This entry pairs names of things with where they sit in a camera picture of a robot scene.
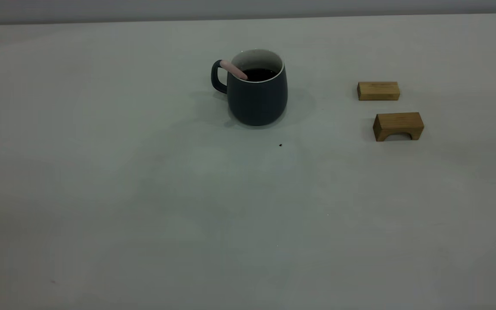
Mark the dark grey coffee mug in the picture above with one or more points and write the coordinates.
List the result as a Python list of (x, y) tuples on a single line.
[(256, 103)]

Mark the arched wooden block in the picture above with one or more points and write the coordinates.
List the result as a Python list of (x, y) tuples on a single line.
[(396, 122)]

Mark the flat wooden block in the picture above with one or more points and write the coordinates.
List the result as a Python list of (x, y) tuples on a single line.
[(377, 91)]

